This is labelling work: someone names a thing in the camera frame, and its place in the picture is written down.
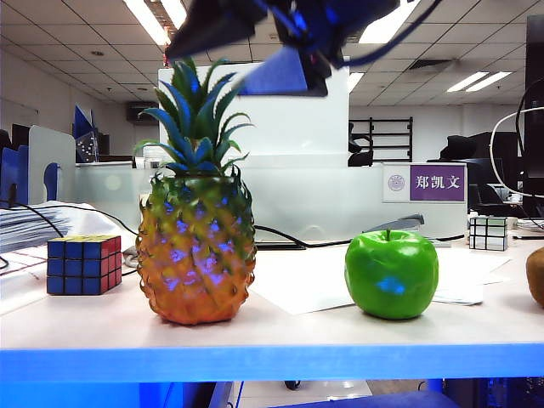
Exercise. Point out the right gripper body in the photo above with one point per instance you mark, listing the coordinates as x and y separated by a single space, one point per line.
331 21

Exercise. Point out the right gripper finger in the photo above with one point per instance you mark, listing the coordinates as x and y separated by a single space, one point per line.
285 74
217 21

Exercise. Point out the plastic pineapple with green crown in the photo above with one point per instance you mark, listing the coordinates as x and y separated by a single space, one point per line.
195 272

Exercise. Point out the glossy green apple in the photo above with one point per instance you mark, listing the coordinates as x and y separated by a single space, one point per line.
391 276

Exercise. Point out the brown kiwi fruit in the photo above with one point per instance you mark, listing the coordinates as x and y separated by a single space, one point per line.
536 278

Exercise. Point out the long ceiling light strip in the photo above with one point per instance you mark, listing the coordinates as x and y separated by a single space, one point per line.
146 21
176 10

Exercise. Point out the wide ceiling light panel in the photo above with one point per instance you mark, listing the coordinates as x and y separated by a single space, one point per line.
374 32

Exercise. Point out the white partition board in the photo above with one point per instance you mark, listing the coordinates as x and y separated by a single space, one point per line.
293 127

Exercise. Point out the black office chair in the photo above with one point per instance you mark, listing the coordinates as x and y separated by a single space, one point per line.
359 159

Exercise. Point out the black ceiling air unit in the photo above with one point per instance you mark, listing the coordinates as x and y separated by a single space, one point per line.
142 111

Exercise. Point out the frosted glass desk partition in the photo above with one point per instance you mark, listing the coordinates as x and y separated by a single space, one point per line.
323 200

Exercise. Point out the clear bottle with label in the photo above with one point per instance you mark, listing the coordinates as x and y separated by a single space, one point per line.
144 161

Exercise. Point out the twin ceiling light strips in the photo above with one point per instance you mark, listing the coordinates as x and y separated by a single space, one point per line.
478 82

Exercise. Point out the blue triangular board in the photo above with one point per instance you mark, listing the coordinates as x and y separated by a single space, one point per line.
81 123

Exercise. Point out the purple and white name plate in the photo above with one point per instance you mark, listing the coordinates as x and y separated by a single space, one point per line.
438 183

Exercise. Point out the dark chairs and monitors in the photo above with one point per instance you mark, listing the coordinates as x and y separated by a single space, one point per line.
476 146

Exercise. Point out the grey stapler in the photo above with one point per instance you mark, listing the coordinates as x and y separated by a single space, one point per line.
408 222

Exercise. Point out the large white paper sheet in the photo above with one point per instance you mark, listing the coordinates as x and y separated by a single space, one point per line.
293 280

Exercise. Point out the black upright column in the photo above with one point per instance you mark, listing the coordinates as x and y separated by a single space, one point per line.
535 127

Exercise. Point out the blue file holder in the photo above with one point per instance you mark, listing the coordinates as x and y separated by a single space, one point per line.
19 170

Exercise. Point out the silver mirror cube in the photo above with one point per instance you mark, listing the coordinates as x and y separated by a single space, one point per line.
489 234

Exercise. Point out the pile of white paper sheets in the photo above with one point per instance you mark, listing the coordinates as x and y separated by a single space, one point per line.
459 272

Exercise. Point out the coloured Rubik's cube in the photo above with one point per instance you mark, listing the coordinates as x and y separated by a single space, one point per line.
83 268

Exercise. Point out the stack of printed papers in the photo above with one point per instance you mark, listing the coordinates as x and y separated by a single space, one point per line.
21 229

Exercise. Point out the black wall rack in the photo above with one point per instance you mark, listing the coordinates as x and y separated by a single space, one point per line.
410 140

